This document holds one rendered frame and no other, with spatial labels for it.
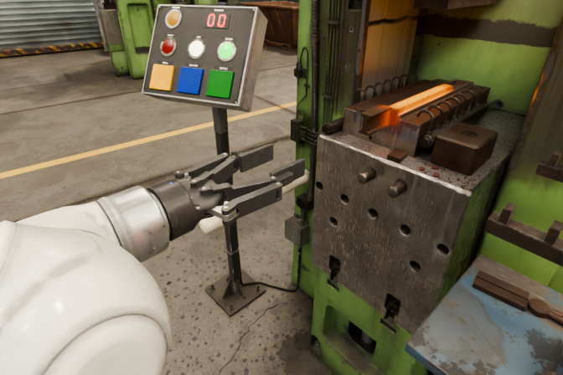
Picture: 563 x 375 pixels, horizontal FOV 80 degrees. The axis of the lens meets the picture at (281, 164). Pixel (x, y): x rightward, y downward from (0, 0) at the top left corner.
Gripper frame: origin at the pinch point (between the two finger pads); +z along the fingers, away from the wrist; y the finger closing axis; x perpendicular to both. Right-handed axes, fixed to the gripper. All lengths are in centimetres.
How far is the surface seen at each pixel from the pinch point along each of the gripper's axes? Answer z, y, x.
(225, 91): 18.9, -41.0, -0.4
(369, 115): 25.9, 0.7, 2.2
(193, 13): 23, -60, 18
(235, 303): 23, -52, -99
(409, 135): 35.0, 5.6, -3.4
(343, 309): 29, -2, -62
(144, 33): 175, -471, -39
